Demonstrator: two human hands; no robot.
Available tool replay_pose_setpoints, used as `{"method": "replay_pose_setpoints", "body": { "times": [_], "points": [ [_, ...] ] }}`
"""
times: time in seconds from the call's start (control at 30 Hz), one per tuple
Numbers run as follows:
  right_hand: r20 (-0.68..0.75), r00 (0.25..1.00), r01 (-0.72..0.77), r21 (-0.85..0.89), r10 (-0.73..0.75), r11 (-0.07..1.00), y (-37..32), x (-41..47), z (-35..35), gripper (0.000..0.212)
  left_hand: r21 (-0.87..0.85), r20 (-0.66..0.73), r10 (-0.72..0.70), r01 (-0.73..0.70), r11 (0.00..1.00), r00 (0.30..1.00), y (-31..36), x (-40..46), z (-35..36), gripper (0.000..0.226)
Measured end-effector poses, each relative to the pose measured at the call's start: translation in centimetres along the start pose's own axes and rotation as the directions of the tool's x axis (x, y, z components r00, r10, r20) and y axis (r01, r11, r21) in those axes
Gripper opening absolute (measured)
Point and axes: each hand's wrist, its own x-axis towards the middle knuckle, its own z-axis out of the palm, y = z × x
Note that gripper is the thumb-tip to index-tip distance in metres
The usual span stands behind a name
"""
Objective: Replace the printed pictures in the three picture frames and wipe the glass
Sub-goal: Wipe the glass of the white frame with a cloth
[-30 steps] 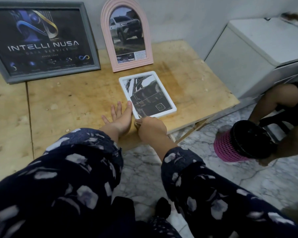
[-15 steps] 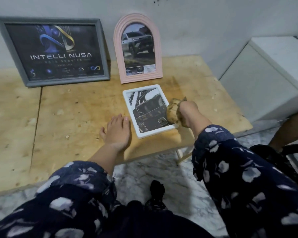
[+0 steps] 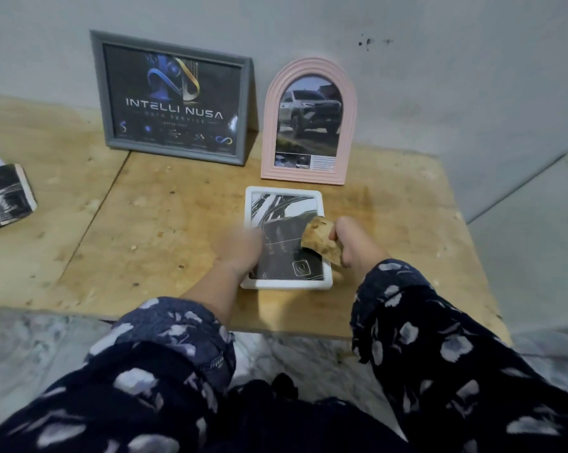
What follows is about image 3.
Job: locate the person's right hand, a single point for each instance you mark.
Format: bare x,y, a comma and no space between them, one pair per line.
357,245

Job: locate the person's left hand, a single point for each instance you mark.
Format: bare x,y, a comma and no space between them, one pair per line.
239,252

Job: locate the brown wiping cloth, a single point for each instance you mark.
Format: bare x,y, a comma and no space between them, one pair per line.
322,240

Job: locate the white picture frame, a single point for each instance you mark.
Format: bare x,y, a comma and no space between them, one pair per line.
284,284

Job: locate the pink arched picture frame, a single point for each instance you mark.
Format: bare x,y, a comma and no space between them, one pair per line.
267,169

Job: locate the grey picture frame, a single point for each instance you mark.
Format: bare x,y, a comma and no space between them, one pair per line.
99,99

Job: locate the black car brochure print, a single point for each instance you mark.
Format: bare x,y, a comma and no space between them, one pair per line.
7,195

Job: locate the person's left forearm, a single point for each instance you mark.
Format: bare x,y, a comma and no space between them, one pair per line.
137,377

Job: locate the person's right forearm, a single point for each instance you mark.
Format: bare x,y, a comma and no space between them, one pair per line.
454,363

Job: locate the person's right foot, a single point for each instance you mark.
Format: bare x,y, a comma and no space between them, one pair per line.
284,386

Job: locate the person's dark floral dress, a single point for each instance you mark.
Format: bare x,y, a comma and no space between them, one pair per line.
288,419

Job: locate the white cabinet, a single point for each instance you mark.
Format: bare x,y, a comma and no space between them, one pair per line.
539,250

